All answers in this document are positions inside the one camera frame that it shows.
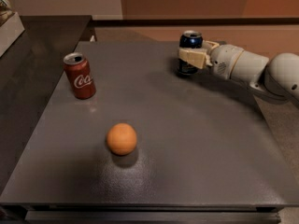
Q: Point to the red coca-cola can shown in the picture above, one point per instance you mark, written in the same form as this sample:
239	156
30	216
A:
78	72

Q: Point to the white box on counter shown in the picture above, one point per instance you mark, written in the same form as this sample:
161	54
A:
11	26

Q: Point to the blue pepsi can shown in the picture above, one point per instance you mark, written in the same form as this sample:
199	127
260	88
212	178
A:
189	40

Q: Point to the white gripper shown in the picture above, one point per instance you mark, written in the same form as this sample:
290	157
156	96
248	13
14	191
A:
224	60

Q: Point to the dark side counter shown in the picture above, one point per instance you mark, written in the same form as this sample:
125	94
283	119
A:
29	72

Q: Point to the orange fruit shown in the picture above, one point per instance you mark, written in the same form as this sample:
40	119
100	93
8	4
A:
121	139

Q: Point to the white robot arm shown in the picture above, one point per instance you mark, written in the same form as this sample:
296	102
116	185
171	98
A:
274	80

